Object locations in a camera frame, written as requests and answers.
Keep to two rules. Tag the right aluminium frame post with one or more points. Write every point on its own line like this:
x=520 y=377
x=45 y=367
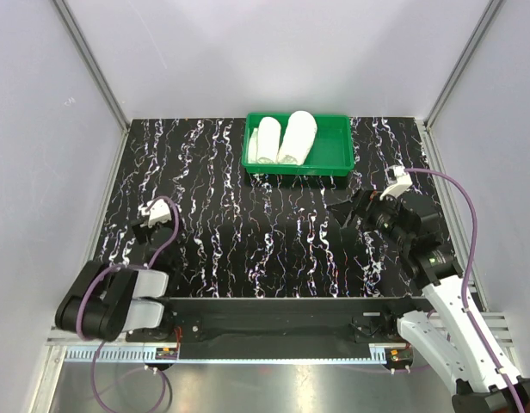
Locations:
x=482 y=27

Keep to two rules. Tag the white towel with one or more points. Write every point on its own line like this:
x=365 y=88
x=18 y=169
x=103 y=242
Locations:
x=298 y=138
x=264 y=142

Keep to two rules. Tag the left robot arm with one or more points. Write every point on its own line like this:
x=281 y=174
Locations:
x=101 y=303

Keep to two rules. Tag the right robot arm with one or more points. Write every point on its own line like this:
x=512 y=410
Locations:
x=469 y=360

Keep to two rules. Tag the left aluminium frame post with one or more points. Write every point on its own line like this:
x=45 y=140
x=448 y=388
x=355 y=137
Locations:
x=83 y=48

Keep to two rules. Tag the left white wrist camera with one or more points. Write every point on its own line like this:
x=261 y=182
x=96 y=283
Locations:
x=154 y=212

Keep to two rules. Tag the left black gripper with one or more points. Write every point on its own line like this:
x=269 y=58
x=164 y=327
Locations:
x=141 y=230

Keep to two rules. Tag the white slotted cable duct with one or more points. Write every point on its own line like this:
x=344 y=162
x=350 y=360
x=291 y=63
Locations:
x=122 y=354

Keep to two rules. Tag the aluminium frame post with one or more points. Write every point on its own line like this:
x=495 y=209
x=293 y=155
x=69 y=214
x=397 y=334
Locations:
x=482 y=27
x=83 y=48

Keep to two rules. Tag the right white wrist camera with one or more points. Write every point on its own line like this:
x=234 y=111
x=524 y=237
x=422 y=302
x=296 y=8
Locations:
x=398 y=180

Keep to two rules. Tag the black marble pattern mat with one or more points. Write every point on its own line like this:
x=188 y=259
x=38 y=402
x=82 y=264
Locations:
x=249 y=236

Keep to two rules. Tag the green plastic tray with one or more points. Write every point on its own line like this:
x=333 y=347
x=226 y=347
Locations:
x=331 y=153

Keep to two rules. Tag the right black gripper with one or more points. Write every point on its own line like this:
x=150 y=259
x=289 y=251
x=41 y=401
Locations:
x=364 y=211

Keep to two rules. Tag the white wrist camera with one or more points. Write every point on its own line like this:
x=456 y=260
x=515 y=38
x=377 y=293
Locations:
x=398 y=180
x=154 y=212

